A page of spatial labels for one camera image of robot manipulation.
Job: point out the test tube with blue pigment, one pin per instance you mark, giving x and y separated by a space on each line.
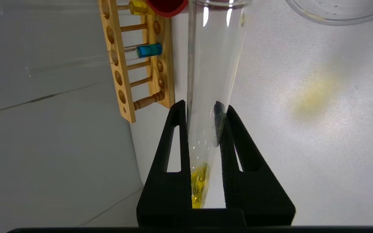
149 50

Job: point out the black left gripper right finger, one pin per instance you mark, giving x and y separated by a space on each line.
254 200

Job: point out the test tube with yellow pigment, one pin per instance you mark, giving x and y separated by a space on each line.
138 7
212 64

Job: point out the clear glass beaker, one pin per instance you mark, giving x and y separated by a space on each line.
335 16

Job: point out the red plastic cup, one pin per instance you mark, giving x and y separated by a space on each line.
167 8

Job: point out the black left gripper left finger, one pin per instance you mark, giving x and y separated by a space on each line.
170 197

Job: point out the wooden test tube rack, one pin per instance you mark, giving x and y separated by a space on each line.
125 110

